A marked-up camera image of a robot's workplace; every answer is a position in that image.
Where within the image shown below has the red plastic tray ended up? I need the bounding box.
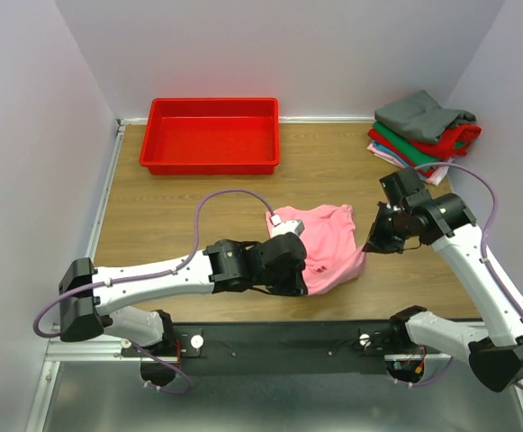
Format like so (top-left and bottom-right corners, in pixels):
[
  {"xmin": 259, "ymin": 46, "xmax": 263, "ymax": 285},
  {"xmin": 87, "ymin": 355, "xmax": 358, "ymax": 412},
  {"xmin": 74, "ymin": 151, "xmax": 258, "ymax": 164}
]
[{"xmin": 139, "ymin": 97, "xmax": 280, "ymax": 176}]

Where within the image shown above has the blue folded t shirt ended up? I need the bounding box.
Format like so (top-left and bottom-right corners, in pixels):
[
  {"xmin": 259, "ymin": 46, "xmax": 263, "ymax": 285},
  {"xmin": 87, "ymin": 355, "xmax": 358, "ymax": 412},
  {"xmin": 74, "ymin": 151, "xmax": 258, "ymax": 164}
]
[{"xmin": 370, "ymin": 140, "xmax": 412, "ymax": 167}]

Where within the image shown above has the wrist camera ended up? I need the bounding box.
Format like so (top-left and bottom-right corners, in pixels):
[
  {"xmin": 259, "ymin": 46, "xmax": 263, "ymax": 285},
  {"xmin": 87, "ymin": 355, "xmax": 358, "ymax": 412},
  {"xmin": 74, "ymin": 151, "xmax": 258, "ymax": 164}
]
[
  {"xmin": 269, "ymin": 214, "xmax": 305, "ymax": 238},
  {"xmin": 379, "ymin": 166, "xmax": 425, "ymax": 206}
]

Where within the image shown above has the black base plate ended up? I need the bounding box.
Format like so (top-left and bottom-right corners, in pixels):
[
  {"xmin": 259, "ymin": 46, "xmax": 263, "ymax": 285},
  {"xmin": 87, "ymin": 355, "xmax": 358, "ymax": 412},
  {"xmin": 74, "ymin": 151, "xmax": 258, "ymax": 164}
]
[{"xmin": 121, "ymin": 319, "xmax": 442, "ymax": 378}]

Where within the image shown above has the grey folded t shirt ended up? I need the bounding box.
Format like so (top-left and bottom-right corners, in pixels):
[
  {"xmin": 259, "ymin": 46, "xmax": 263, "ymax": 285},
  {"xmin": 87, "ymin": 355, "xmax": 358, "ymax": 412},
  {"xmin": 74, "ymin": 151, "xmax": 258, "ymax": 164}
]
[{"xmin": 374, "ymin": 90, "xmax": 477, "ymax": 145}]

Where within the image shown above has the aluminium frame rail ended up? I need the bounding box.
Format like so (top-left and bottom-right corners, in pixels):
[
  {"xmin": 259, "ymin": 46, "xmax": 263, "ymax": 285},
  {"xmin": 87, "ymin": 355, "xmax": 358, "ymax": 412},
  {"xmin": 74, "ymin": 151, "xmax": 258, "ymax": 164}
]
[{"xmin": 44, "ymin": 321, "xmax": 523, "ymax": 361}]

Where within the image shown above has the light pink folded t shirt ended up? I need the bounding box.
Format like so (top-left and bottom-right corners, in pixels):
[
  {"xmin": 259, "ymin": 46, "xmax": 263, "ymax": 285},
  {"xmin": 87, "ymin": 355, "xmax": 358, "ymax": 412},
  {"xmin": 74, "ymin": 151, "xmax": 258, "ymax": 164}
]
[{"xmin": 366, "ymin": 141, "xmax": 448, "ymax": 185}]

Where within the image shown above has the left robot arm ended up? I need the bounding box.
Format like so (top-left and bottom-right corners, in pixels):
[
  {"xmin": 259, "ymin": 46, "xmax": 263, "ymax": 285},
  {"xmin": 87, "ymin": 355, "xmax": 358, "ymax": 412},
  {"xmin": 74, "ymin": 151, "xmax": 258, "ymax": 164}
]
[{"xmin": 59, "ymin": 232, "xmax": 308, "ymax": 356}]

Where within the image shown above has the red folded t shirt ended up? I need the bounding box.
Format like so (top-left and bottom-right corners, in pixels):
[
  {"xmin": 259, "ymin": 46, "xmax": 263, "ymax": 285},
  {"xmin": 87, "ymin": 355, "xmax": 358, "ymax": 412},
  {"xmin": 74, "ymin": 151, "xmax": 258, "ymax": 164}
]
[{"xmin": 367, "ymin": 121, "xmax": 482, "ymax": 167}]

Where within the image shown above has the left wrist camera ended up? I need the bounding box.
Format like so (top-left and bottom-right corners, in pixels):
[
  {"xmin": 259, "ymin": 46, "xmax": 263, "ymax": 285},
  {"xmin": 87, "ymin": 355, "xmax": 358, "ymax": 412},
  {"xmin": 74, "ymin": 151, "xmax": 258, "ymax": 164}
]
[{"xmin": 269, "ymin": 214, "xmax": 305, "ymax": 238}]

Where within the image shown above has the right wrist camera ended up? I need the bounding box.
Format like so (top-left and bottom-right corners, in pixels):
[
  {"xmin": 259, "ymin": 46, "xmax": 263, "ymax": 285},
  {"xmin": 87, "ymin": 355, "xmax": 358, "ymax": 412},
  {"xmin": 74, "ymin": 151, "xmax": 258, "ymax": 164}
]
[{"xmin": 379, "ymin": 166, "xmax": 425, "ymax": 206}]

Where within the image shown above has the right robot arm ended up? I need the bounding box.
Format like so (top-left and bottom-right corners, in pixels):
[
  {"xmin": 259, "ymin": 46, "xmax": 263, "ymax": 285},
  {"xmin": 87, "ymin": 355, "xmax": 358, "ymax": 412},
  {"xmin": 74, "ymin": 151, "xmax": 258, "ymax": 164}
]
[{"xmin": 360, "ymin": 192, "xmax": 523, "ymax": 392}]

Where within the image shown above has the green folded t shirt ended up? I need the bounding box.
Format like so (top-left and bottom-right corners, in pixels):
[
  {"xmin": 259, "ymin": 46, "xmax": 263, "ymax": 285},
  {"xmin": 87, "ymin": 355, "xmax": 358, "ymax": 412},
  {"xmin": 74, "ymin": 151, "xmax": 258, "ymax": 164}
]
[{"xmin": 367, "ymin": 121, "xmax": 471, "ymax": 166}]

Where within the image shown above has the white folded t shirt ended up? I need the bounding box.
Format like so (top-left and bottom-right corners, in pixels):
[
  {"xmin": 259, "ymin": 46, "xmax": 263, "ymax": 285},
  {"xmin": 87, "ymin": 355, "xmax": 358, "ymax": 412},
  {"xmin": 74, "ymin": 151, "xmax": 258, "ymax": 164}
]
[{"xmin": 418, "ymin": 159, "xmax": 452, "ymax": 185}]

